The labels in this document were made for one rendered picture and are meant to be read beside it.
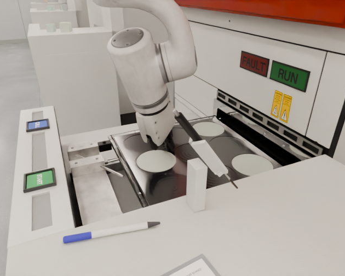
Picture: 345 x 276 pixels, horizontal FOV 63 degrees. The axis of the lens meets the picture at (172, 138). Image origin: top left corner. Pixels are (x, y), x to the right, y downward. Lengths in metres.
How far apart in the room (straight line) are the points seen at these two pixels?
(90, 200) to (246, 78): 0.54
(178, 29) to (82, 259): 0.39
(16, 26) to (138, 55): 8.05
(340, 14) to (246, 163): 0.37
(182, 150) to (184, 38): 0.33
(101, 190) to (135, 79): 0.27
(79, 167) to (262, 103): 0.51
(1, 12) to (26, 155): 7.88
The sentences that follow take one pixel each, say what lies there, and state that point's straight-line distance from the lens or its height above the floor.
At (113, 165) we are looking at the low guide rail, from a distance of 0.81.
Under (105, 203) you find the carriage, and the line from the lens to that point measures 0.63.
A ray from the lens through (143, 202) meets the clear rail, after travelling 0.58.
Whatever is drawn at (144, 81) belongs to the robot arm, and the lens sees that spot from 0.54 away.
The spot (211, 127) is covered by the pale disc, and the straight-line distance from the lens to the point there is 0.88.
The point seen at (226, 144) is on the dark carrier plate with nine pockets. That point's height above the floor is 0.90.
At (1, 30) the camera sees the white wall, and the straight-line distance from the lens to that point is 8.56.
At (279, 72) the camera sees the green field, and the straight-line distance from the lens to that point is 0.76.
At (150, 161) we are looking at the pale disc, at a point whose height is 0.90.
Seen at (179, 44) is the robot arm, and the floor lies 1.20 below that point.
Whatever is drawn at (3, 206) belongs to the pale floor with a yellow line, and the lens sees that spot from 2.22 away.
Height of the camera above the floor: 1.29
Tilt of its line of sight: 29 degrees down
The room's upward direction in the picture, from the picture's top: straight up
